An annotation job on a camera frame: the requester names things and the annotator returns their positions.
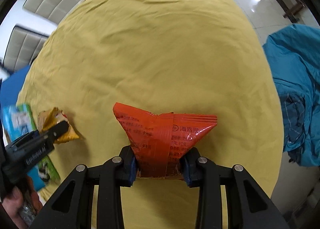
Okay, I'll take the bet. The teal blue blanket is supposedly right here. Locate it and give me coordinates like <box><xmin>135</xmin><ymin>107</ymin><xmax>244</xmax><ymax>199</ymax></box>
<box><xmin>263</xmin><ymin>24</ymin><xmax>319</xmax><ymax>167</ymax></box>

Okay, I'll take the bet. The open cardboard box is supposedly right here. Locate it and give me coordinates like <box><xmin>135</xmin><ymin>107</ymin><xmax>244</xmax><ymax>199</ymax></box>
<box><xmin>1</xmin><ymin>104</ymin><xmax>65</xmax><ymax>192</ymax></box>

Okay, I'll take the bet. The person's left hand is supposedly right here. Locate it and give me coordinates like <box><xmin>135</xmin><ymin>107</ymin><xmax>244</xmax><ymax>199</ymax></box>
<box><xmin>2</xmin><ymin>176</ymin><xmax>43</xmax><ymax>228</ymax></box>

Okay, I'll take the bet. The yellow snack packet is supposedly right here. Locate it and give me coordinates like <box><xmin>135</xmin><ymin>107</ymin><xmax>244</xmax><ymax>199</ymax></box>
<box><xmin>37</xmin><ymin>107</ymin><xmax>80</xmax><ymax>144</ymax></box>

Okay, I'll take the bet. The left white padded chair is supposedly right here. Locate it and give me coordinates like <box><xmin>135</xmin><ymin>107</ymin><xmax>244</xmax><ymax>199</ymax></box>
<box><xmin>2</xmin><ymin>25</ymin><xmax>49</xmax><ymax>74</ymax></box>

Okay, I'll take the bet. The orange sauce packet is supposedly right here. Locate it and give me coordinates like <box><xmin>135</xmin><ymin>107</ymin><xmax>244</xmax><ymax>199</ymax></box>
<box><xmin>113</xmin><ymin>102</ymin><xmax>217</xmax><ymax>180</ymax></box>

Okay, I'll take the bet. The blue foam mat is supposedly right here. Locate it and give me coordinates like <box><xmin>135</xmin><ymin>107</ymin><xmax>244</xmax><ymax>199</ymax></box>
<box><xmin>0</xmin><ymin>66</ymin><xmax>30</xmax><ymax>107</ymax></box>

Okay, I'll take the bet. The yellow table cloth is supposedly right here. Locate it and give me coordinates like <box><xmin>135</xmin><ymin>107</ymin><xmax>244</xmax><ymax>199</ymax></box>
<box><xmin>16</xmin><ymin>0</ymin><xmax>284</xmax><ymax>229</ymax></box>

